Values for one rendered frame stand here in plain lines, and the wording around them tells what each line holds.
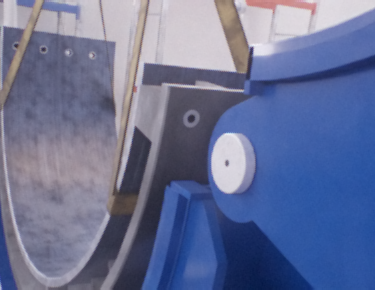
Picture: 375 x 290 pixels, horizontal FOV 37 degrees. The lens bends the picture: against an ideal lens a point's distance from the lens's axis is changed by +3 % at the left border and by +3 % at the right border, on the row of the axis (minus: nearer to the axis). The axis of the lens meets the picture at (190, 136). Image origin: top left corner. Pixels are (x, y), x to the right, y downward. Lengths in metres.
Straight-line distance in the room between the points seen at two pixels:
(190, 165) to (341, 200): 0.60
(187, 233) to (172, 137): 0.25
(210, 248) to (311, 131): 0.43
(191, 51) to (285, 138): 9.07
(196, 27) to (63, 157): 7.05
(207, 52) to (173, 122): 8.90
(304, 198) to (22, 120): 2.56
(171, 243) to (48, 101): 2.18
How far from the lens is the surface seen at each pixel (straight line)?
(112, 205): 1.71
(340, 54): 0.96
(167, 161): 1.46
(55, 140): 3.42
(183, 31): 10.03
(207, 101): 1.46
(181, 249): 1.46
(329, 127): 1.01
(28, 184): 3.22
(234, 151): 1.18
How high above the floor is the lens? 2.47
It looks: 10 degrees down
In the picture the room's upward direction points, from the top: 8 degrees clockwise
